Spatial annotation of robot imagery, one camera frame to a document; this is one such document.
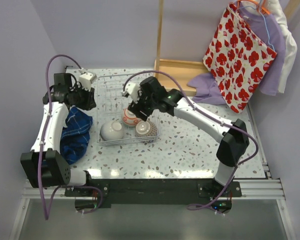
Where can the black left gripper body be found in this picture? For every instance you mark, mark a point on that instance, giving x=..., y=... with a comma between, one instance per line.
x=89, y=99

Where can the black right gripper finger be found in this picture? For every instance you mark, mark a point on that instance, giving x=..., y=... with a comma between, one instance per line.
x=134, y=108
x=144, y=114

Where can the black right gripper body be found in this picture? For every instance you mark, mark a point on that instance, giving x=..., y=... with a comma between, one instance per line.
x=145, y=104

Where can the orange floral pattern bowl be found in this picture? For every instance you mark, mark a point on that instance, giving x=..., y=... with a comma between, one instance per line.
x=129, y=118

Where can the brown lattice pattern bowl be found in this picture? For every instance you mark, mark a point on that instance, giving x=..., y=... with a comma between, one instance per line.
x=146, y=130

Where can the white wire dish rack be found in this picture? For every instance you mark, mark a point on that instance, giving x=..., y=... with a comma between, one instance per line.
x=111, y=105

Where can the plain white bowl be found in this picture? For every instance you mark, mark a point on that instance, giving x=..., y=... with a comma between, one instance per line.
x=112, y=131

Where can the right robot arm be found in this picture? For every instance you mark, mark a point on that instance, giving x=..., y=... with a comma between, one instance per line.
x=230, y=135

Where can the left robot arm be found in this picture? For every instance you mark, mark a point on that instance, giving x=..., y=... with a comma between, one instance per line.
x=43, y=164

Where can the blue plaid cloth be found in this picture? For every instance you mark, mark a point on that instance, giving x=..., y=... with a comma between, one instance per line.
x=75, y=136

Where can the wooden clothes stand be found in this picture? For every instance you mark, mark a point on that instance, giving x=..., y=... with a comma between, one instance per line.
x=182, y=71

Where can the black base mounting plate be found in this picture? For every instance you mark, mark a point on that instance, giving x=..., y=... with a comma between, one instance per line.
x=195, y=192

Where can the red poppy print tote bag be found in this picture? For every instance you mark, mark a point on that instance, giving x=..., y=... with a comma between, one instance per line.
x=237, y=59

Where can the blue clothes hanger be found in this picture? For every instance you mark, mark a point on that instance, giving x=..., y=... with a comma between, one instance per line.
x=261, y=11

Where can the purple t-shirt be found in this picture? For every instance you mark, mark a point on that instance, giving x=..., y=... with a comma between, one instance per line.
x=207, y=90

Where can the orange clothes hanger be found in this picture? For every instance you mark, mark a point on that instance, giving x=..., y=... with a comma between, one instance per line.
x=252, y=4

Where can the white garment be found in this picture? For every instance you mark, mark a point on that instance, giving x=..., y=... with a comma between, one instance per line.
x=291, y=47

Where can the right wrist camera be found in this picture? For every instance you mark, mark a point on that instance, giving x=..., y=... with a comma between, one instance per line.
x=132, y=90

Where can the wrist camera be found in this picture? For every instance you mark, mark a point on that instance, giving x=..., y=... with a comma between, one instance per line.
x=132, y=90
x=86, y=79

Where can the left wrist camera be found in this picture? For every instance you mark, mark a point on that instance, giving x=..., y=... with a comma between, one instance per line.
x=86, y=79

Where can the aluminium rail frame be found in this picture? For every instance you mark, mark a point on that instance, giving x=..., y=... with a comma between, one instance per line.
x=159, y=209

